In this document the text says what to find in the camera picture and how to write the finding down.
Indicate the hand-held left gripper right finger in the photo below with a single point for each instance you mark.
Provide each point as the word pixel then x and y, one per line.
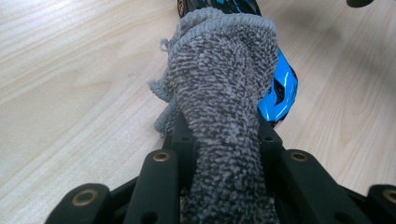
pixel 271 146

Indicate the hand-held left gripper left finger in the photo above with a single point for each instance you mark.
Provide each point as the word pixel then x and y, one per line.
pixel 183 146

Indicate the blue toy car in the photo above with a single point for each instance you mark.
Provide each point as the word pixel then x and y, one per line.
pixel 280 93

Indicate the grey towel cloth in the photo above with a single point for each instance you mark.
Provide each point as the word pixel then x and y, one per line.
pixel 221 77

